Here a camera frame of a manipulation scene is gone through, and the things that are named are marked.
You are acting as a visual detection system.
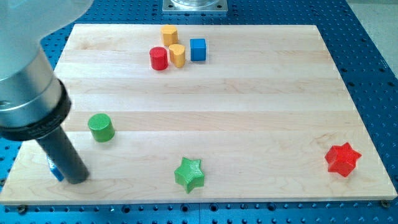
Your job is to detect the red cylinder block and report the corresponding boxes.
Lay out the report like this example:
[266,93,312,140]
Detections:
[149,47,169,70]

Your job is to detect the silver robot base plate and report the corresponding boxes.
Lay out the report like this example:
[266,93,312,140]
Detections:
[162,0,228,13]

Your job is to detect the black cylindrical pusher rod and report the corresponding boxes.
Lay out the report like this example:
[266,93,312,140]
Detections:
[36,126,90,184]

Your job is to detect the red star block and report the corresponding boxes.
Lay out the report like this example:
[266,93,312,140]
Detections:
[325,142,362,177]

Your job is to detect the green star block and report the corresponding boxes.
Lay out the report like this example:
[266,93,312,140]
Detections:
[174,157,205,194]

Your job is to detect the wooden board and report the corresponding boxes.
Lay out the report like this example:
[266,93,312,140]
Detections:
[1,24,397,205]

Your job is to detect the blue cube block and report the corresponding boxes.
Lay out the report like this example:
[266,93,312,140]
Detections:
[190,39,206,61]

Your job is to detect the yellow pentagon block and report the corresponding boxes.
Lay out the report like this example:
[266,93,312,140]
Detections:
[160,25,178,46]

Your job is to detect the yellow heart block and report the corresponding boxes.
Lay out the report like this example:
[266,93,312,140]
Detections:
[169,44,185,68]

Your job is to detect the blue perforated base table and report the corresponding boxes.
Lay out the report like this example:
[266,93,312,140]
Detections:
[1,0,397,223]

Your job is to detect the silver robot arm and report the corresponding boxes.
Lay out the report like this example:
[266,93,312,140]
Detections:
[1,0,93,141]

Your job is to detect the blue block behind rod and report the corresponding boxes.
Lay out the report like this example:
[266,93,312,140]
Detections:
[47,156,64,182]

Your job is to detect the green cylinder block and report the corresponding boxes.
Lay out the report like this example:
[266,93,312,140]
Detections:
[88,113,115,142]

